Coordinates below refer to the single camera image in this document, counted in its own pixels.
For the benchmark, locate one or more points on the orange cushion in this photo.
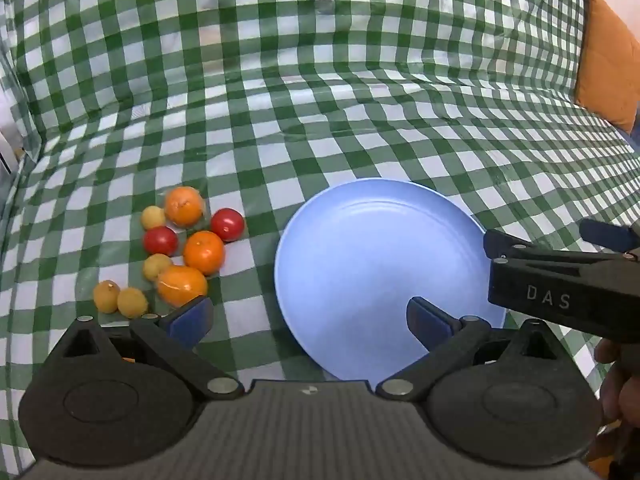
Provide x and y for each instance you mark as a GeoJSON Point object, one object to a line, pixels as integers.
{"type": "Point", "coordinates": [608, 73]}

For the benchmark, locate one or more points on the orange top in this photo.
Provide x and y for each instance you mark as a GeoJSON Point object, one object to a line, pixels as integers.
{"type": "Point", "coordinates": [184, 206]}

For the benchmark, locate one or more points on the small yellow fruit bottom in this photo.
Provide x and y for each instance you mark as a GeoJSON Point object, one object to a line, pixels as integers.
{"type": "Point", "coordinates": [131, 303]}

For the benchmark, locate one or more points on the small yellow fruit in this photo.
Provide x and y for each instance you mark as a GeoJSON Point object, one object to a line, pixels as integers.
{"type": "Point", "coordinates": [105, 296]}
{"type": "Point", "coordinates": [154, 265]}
{"type": "Point", "coordinates": [152, 217]}
{"type": "Point", "coordinates": [131, 303]}

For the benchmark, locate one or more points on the orange mandarin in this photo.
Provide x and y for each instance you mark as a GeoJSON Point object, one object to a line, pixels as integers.
{"type": "Point", "coordinates": [204, 251]}
{"type": "Point", "coordinates": [177, 285]}

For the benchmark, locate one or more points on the small yellow fruit top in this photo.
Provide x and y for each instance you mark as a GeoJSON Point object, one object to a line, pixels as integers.
{"type": "Point", "coordinates": [152, 217]}

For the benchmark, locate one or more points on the person's right hand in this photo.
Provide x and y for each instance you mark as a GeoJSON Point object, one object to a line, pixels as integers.
{"type": "Point", "coordinates": [619, 392]}

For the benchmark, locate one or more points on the orange mandarin bottom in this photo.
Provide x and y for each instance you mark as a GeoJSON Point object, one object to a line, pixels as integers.
{"type": "Point", "coordinates": [177, 285]}

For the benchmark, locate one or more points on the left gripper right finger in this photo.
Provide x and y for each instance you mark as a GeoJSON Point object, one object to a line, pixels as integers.
{"type": "Point", "coordinates": [506, 397]}

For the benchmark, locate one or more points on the green white checkered cloth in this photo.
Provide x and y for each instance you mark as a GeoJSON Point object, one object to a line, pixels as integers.
{"type": "Point", "coordinates": [259, 105]}

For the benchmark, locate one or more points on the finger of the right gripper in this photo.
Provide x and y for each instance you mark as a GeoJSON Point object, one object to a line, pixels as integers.
{"type": "Point", "coordinates": [594, 292]}
{"type": "Point", "coordinates": [617, 238]}

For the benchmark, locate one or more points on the red tomato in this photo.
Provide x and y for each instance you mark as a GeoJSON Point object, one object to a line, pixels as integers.
{"type": "Point", "coordinates": [160, 240]}
{"type": "Point", "coordinates": [228, 224]}

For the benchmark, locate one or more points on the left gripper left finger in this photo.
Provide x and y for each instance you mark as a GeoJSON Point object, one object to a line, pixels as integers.
{"type": "Point", "coordinates": [112, 396]}

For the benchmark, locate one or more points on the blue round plate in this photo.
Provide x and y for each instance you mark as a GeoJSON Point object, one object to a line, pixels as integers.
{"type": "Point", "coordinates": [352, 257]}

